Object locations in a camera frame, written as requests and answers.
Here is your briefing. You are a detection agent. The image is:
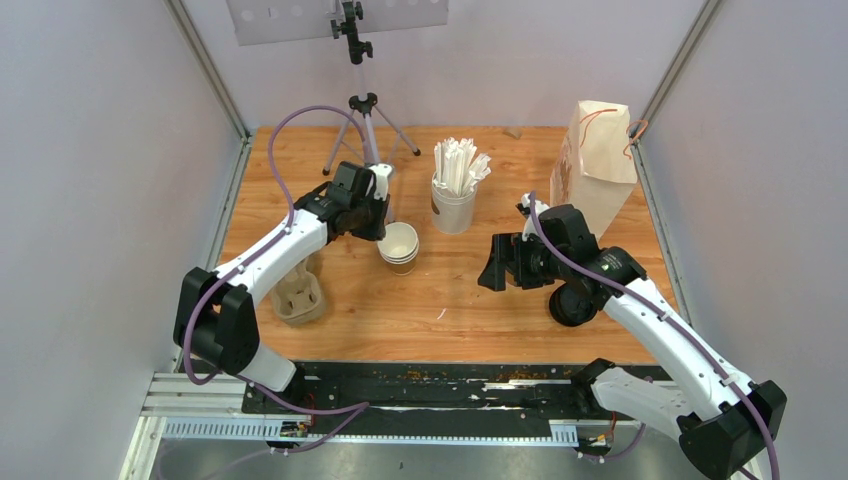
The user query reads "kraft paper takeout bag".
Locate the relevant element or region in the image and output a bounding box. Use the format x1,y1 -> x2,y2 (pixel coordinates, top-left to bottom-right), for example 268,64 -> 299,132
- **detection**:
549,100 -> 638,238

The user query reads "brown pulp cup carrier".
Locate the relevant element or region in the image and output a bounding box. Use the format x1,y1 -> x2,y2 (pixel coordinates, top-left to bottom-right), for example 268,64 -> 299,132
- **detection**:
269,254 -> 327,326

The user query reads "bundle of wrapped straws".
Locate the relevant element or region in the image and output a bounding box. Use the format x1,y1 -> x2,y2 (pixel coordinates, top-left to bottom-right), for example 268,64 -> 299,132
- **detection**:
432,137 -> 491,199

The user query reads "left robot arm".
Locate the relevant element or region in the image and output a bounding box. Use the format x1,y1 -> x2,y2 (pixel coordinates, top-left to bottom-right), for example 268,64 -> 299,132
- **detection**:
173,162 -> 394,413

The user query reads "white straw holder cup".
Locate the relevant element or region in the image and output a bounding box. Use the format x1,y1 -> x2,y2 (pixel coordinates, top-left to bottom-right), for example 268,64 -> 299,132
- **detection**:
431,177 -> 477,235

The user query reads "stack of black lids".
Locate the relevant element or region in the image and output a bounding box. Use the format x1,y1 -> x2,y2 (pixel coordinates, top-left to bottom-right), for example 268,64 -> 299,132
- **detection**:
548,281 -> 608,327

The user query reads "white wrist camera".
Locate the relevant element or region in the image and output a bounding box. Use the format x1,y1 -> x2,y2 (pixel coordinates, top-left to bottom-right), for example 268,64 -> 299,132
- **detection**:
516,192 -> 550,241
367,163 -> 395,202

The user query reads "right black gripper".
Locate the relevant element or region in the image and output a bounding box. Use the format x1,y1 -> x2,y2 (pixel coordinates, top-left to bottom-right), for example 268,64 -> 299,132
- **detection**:
478,231 -> 569,291

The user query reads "stack of paper cups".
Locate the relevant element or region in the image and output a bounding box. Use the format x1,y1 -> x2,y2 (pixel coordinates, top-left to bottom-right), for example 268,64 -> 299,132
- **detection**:
377,222 -> 420,276

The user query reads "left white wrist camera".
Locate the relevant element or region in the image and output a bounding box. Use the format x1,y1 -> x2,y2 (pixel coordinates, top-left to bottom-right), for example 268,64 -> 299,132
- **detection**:
367,163 -> 395,202

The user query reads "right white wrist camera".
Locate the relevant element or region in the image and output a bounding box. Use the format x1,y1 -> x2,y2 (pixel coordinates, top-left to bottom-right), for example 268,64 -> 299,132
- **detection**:
516,192 -> 550,241

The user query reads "grey camera tripod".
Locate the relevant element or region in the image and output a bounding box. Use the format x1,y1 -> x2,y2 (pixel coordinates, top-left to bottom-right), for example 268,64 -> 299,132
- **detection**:
330,1 -> 421,163

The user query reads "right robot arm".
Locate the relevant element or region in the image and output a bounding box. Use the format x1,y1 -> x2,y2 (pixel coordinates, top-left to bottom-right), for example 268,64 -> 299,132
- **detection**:
478,193 -> 787,479

